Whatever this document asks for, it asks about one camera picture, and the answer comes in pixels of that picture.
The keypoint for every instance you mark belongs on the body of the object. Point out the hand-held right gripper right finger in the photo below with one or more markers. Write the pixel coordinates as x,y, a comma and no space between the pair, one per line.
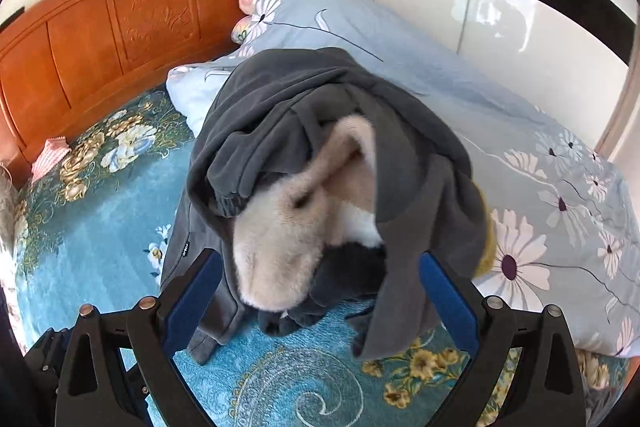
450,302

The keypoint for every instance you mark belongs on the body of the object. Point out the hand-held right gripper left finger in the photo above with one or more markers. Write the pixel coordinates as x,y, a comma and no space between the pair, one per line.
192,302

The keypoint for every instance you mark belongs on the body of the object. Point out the beige fuzzy sweater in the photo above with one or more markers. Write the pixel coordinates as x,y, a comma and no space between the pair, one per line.
280,232

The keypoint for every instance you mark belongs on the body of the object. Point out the grey sweatpants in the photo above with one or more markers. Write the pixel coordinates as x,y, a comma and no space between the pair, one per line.
280,107

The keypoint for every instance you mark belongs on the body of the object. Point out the blue floral blanket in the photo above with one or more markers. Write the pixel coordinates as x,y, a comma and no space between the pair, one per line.
100,232

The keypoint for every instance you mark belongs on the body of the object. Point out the pink striped cloth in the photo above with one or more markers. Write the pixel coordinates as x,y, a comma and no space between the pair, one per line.
50,159

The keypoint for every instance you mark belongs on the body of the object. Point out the brown floral cloth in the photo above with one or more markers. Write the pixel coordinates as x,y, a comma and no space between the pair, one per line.
7,207

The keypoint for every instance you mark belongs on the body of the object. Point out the grey-blue floral quilt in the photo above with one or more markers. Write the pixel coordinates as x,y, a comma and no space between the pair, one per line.
450,82

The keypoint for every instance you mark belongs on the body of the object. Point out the wooden headboard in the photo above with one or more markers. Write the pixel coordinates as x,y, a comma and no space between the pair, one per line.
150,7

